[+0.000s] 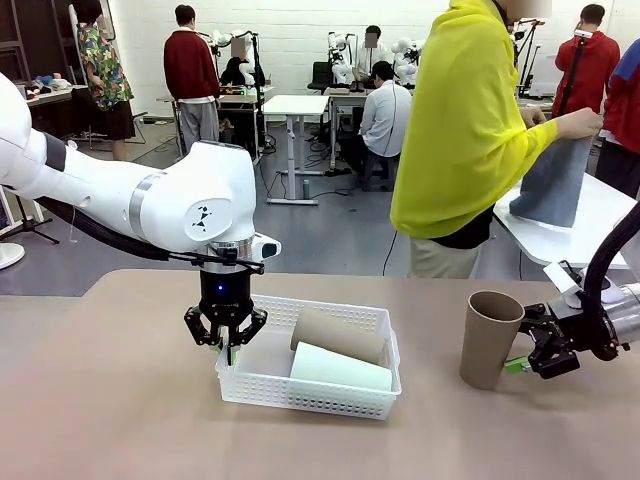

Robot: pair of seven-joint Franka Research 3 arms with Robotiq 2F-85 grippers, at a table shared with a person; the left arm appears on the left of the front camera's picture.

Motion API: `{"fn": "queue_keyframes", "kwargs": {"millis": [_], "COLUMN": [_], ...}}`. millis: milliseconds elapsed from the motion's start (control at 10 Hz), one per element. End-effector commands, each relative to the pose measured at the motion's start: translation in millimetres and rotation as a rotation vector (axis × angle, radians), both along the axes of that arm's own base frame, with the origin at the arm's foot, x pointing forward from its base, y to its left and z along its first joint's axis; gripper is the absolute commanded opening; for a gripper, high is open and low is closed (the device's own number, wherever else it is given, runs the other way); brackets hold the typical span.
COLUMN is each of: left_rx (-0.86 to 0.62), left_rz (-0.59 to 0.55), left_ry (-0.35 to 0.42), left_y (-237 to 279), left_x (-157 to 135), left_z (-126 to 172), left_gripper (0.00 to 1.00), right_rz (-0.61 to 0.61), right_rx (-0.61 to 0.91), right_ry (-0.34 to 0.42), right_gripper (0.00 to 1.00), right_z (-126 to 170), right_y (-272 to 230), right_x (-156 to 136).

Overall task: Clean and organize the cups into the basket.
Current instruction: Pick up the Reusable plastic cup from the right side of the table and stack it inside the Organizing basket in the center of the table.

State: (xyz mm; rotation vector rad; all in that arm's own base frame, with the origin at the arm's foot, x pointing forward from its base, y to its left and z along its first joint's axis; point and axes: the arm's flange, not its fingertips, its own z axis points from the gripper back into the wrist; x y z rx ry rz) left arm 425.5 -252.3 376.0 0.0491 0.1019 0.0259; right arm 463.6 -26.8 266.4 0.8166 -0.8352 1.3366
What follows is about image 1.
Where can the person's right forearm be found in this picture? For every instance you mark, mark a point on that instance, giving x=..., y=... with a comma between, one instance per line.
x=542, y=137

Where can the white standing desk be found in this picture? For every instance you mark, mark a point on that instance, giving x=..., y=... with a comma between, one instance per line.
x=295, y=107

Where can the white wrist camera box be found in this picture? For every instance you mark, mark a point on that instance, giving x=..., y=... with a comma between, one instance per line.
x=267, y=247
x=562, y=282

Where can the seated person in black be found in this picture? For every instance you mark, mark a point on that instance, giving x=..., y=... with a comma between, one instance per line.
x=235, y=70

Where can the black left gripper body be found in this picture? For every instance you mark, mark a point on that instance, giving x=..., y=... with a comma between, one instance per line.
x=225, y=292

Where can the black camera stand pole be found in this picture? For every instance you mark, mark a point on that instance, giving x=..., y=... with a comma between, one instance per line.
x=570, y=75

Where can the black tripod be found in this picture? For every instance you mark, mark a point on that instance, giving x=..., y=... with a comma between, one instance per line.
x=30, y=225

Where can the black office chair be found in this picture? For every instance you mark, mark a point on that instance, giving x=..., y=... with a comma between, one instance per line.
x=320, y=75

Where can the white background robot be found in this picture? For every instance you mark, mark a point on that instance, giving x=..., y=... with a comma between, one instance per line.
x=340, y=55
x=240, y=50
x=407, y=57

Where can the person in floral shirt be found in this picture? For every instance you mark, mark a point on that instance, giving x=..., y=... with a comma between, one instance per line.
x=105, y=75

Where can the seated person in white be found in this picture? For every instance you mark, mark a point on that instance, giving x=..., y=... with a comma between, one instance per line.
x=370, y=52

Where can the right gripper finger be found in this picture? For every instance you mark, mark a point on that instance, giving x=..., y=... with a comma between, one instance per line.
x=536, y=322
x=552, y=360

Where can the brown paper cup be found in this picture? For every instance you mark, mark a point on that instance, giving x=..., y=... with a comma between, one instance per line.
x=487, y=345
x=340, y=332

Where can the white perforated plastic basket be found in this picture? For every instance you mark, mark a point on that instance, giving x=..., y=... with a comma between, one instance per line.
x=300, y=397

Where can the light green cup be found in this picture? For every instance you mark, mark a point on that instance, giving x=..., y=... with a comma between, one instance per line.
x=340, y=372

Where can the white round fan base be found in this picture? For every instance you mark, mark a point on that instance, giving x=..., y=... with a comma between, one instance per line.
x=9, y=256

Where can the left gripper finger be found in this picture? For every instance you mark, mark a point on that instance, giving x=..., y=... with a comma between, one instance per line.
x=202, y=327
x=250, y=325

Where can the person in maroon sweater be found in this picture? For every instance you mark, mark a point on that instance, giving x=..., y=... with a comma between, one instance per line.
x=192, y=70

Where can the grey cloth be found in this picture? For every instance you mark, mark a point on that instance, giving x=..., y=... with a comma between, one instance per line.
x=555, y=185

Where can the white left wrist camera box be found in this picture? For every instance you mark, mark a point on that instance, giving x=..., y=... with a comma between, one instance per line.
x=267, y=247

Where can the person's right hand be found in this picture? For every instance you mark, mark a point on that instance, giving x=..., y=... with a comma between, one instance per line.
x=580, y=124

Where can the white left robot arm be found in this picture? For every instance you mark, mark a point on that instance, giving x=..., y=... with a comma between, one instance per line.
x=190, y=200

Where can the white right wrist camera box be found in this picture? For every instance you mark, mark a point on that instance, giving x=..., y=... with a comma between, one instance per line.
x=562, y=282

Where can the seated person in pale blue shirt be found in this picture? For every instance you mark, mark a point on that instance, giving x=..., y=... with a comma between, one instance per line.
x=385, y=115

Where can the person in yellow shirt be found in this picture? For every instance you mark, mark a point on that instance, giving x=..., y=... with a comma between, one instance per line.
x=460, y=125

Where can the person's left hand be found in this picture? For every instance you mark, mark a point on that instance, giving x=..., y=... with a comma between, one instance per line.
x=532, y=117

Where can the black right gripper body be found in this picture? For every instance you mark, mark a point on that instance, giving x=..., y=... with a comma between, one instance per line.
x=575, y=325

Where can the person in red blue jacket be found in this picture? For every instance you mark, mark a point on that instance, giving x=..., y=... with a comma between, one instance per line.
x=622, y=115

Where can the dark bottle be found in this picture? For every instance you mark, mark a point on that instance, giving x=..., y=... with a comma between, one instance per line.
x=306, y=189

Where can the white side table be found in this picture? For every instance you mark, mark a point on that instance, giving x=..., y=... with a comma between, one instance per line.
x=550, y=242

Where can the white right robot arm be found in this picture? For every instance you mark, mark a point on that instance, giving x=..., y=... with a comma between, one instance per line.
x=625, y=320

